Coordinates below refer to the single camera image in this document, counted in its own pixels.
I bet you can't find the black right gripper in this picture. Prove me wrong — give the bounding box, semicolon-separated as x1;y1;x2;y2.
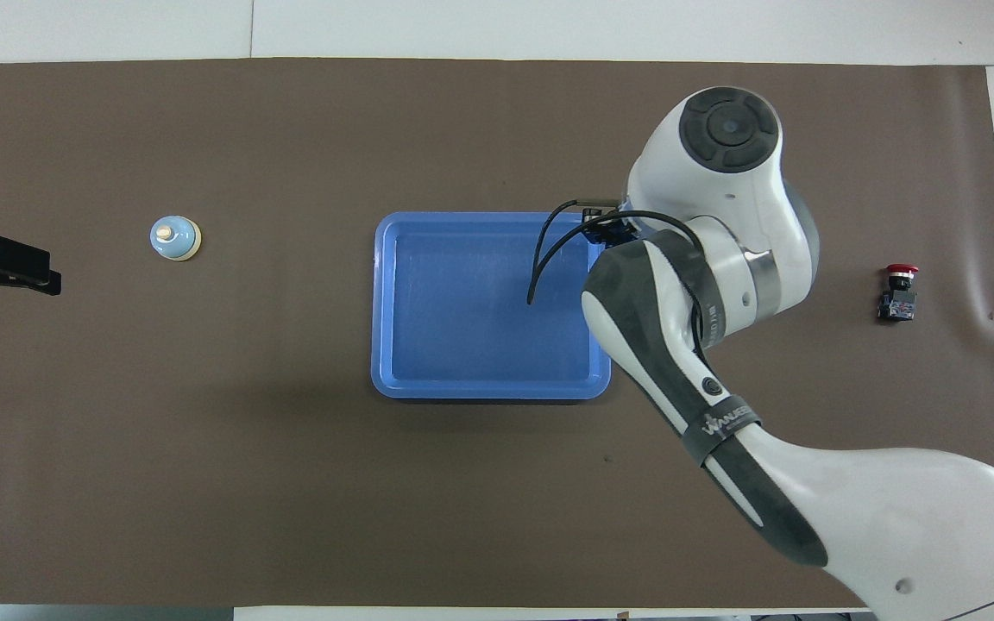
582;207;643;253

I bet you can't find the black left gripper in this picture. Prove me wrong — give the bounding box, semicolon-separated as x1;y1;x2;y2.
0;233;63;306

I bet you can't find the red push button switch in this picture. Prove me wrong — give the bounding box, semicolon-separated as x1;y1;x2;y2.
877;263;922;323

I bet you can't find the blue plastic tray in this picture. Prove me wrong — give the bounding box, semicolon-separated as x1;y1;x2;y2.
371;211;612;401

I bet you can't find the brown table mat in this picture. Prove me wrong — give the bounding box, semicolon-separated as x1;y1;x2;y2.
0;58;994;609

